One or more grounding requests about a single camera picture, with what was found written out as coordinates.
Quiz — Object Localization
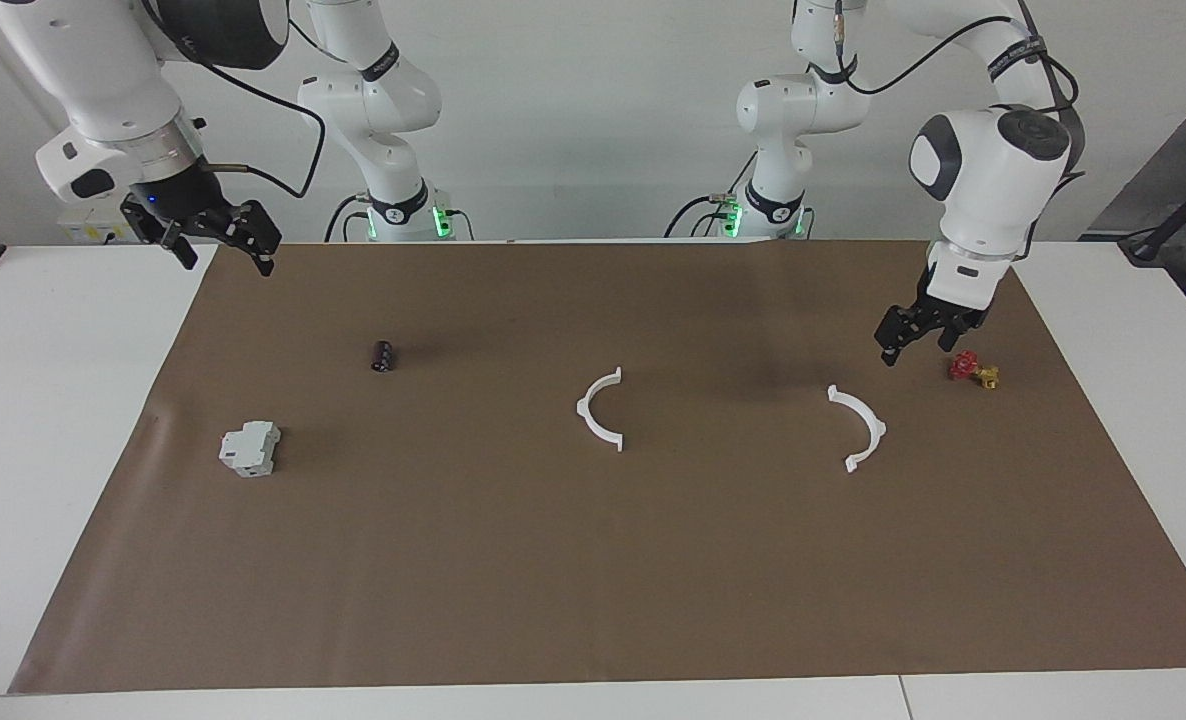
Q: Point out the white half-ring pipe clamp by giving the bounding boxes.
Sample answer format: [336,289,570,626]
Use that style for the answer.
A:
[576,367,625,453]
[826,385,888,474]

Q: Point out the red and yellow valve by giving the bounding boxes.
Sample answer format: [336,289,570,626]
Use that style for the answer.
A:
[947,350,1001,390]

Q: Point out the white circuit breaker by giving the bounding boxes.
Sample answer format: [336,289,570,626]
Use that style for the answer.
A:
[218,421,282,478]

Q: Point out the black tripod stand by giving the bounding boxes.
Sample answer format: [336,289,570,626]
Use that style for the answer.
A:
[1118,160,1186,263]

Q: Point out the brown paper mat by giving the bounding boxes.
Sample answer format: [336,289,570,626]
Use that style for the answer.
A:
[8,240,1186,696]

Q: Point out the black base cable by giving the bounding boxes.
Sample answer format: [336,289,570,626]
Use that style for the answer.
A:
[665,150,759,239]
[325,193,369,243]

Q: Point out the white wall power strip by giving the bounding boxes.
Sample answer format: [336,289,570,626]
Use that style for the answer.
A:
[58,200,144,243]

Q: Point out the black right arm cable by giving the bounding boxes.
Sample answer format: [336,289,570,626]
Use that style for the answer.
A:
[158,55,327,199]

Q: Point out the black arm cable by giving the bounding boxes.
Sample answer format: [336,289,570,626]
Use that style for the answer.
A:
[833,0,1089,181]
[158,55,327,199]

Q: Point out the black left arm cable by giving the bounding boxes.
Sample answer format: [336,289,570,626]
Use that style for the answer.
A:
[833,0,1089,181]

